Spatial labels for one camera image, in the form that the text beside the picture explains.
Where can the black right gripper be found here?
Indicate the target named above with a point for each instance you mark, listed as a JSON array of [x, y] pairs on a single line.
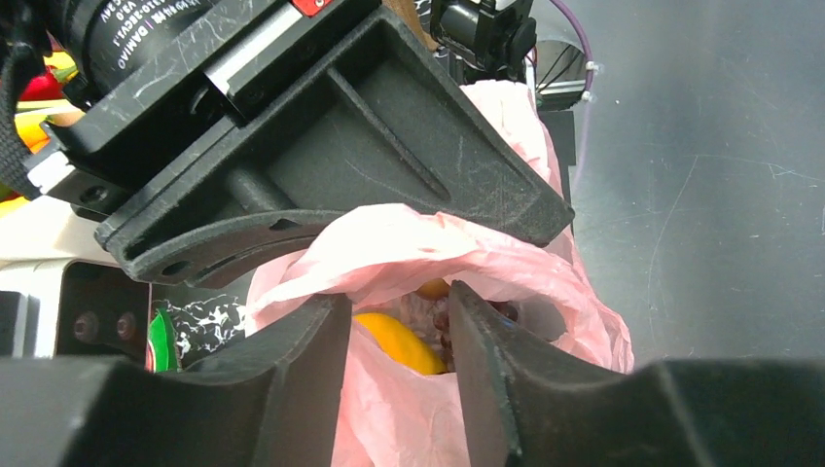
[[205, 138]]

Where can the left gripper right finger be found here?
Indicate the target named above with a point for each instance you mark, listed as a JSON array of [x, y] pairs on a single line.
[[525, 402]]

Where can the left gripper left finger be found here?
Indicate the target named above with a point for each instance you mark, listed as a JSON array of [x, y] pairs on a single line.
[[270, 400]]

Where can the dark grape bunch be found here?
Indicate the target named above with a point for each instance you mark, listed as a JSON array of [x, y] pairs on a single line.
[[441, 324]]

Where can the yellow lemon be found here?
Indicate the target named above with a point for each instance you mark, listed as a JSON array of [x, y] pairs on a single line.
[[401, 344]]

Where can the pink plastic grocery bag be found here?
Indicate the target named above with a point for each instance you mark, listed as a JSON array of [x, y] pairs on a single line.
[[509, 299]]

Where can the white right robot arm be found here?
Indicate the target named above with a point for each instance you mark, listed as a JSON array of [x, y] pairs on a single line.
[[40, 243]]

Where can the green Chiba chips bag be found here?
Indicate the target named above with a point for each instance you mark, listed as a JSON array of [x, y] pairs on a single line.
[[162, 355]]

